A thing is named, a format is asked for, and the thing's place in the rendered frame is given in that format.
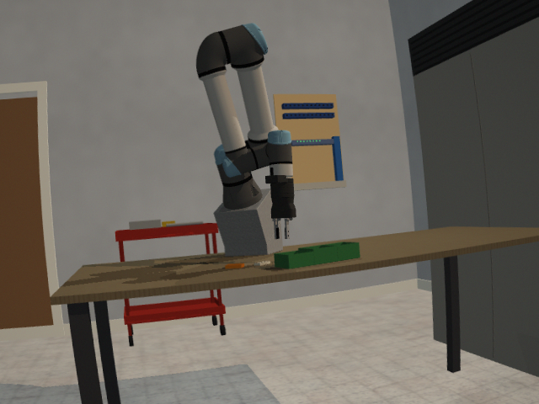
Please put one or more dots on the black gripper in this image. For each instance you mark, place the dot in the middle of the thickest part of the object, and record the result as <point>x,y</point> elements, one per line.
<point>282,195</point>

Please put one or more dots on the green rack of three bins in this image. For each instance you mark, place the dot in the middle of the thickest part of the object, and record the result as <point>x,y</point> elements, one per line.
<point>308,256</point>

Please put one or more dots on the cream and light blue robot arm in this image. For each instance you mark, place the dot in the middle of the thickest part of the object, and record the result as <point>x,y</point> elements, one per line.
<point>244,47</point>

